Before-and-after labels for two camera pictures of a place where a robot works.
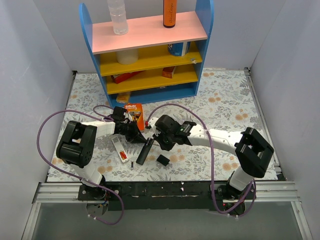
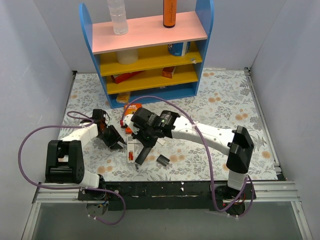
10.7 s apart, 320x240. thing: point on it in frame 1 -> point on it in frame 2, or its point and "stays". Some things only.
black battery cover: [163, 160] stays
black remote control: [144, 151] stays
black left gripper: [130, 130] -> [110, 136]
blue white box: [179, 49] stays
